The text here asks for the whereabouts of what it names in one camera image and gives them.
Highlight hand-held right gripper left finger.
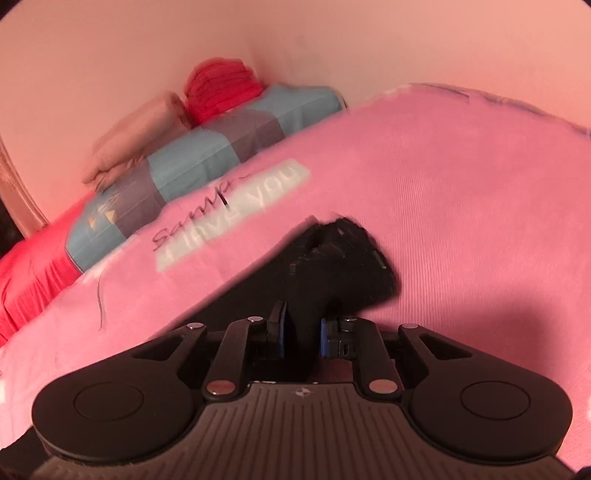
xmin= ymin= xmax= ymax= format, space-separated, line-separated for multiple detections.
xmin=131 ymin=300 xmax=291 ymax=401

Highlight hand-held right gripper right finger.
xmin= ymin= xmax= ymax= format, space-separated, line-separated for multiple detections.
xmin=318 ymin=316 xmax=474 ymax=400

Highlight black pants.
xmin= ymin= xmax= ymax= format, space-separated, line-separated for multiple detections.
xmin=182 ymin=217 xmax=403 ymax=384

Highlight pink printed quilt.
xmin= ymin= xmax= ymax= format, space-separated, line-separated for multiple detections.
xmin=0 ymin=83 xmax=591 ymax=462

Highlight blue grey patterned pillow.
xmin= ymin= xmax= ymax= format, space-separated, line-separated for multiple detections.
xmin=65 ymin=83 xmax=348 ymax=273

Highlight beige folded cloth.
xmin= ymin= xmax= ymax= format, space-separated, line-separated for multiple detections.
xmin=82 ymin=90 xmax=195 ymax=190

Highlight red folded blanket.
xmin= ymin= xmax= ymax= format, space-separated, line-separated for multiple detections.
xmin=182 ymin=58 xmax=265 ymax=127

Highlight red bedsheet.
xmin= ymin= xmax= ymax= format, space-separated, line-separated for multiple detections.
xmin=0 ymin=194 xmax=89 ymax=347

